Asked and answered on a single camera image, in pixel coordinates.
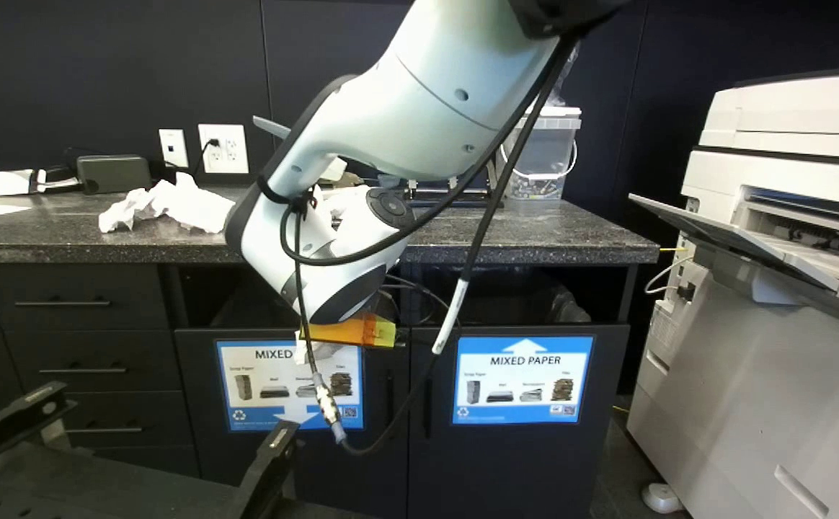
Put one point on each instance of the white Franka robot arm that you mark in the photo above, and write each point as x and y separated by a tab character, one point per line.
435	87

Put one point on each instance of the blue mixed paper label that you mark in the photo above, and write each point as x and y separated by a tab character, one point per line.
254	386
523	378

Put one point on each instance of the clear plastic container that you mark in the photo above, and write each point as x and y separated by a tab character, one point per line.
545	164

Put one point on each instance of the black angled bar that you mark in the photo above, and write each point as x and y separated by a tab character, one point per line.
264	472

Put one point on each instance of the black box device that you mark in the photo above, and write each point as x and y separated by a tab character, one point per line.
114	174

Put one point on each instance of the white printer caster wheel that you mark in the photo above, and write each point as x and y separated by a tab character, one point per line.
660	497

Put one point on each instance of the black base cabinet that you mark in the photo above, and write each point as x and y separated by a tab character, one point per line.
72	335

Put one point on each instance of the white office printer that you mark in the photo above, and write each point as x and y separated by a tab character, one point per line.
774	386

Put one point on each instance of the dark platform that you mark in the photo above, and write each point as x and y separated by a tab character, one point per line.
102	492

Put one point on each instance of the wide white wall outlet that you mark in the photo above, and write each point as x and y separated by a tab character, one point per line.
231	155

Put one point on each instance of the small white wall plate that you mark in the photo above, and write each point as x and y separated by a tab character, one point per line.
174	149

